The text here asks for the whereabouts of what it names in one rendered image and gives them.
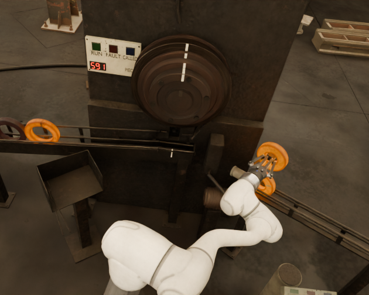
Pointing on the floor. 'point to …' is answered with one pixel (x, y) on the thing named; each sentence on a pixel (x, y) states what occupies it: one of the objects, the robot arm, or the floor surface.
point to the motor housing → (210, 210)
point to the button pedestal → (303, 291)
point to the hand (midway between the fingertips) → (273, 154)
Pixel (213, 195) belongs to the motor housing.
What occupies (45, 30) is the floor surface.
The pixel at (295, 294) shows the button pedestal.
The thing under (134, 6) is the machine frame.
